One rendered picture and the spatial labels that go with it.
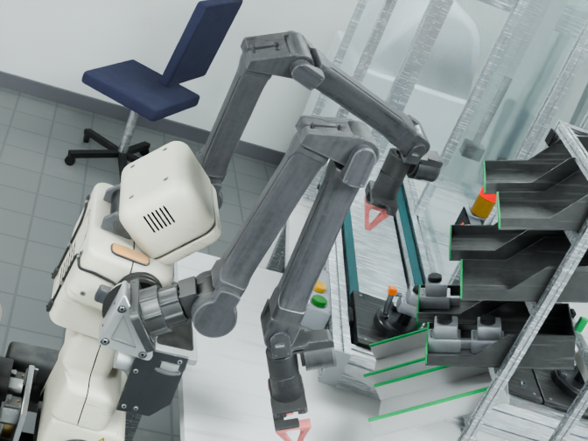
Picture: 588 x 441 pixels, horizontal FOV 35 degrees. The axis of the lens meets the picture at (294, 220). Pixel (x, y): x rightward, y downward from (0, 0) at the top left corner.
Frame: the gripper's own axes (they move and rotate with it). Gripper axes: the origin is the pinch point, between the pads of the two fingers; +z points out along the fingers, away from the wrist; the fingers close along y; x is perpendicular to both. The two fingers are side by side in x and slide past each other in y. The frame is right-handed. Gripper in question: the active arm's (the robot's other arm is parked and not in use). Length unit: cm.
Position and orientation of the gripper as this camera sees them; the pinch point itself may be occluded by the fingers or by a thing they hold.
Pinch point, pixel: (368, 226)
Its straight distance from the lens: 219.8
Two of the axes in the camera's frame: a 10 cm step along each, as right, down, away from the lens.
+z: -3.4, 8.3, 4.4
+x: -9.4, -3.1, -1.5
